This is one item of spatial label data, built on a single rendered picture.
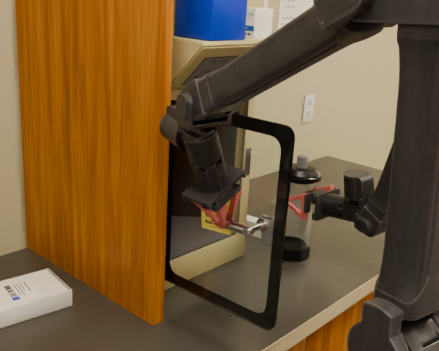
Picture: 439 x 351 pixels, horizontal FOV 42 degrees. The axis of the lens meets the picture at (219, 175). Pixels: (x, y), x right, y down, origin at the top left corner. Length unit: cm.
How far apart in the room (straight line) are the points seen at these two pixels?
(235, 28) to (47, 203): 62
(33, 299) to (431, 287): 84
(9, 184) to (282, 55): 96
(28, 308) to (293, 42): 80
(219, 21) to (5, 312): 70
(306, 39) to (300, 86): 164
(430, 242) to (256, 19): 74
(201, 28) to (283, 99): 118
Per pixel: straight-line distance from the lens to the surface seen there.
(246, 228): 102
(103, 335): 120
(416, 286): 64
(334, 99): 257
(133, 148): 113
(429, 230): 62
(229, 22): 114
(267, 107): 218
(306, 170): 146
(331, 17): 63
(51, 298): 127
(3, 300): 127
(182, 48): 111
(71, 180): 133
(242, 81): 80
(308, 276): 147
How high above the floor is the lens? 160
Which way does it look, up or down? 18 degrees down
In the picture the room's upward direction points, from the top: 4 degrees clockwise
